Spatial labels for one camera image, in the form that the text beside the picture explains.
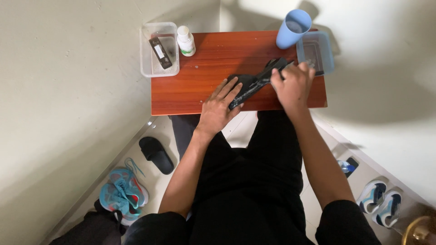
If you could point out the person's left hand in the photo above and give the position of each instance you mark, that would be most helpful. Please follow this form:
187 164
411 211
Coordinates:
214 112

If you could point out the person's right hand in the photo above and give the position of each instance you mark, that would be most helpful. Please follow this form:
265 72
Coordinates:
294 86

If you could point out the black slide sandal with soap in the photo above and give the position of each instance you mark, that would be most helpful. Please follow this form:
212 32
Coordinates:
253 83

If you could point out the blue tinted plastic container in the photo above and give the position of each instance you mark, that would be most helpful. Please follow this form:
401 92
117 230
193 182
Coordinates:
323 51

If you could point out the person's dark trousers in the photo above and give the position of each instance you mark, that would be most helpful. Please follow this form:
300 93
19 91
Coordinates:
277 132

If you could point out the light blue plastic cup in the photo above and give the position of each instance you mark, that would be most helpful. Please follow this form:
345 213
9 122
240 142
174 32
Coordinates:
289 34

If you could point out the plain black slide sandal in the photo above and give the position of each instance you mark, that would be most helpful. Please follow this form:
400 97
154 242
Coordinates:
156 155

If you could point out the white plastic bottle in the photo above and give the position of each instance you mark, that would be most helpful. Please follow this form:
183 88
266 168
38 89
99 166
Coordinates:
186 42

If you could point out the black bar with white label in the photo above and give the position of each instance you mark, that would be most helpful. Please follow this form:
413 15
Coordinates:
160 52

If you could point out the clear plastic container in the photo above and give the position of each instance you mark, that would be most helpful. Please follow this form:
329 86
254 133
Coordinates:
150 64

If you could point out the clear water bottle blue cap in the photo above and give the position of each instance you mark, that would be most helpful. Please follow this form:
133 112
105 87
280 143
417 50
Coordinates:
345 166

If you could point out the flat black rectangular object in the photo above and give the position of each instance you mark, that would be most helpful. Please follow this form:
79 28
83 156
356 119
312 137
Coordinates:
353 162

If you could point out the person's black shirt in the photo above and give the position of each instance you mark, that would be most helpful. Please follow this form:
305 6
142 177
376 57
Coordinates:
248 204

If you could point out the teal and orange sneaker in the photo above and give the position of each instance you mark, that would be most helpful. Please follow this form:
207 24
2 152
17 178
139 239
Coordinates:
112 200
131 185

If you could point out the white and blue sneaker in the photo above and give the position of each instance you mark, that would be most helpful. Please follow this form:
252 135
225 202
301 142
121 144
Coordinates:
388 209
373 195

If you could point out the golden metal object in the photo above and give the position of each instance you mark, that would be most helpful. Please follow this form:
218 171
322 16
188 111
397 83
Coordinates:
422 233

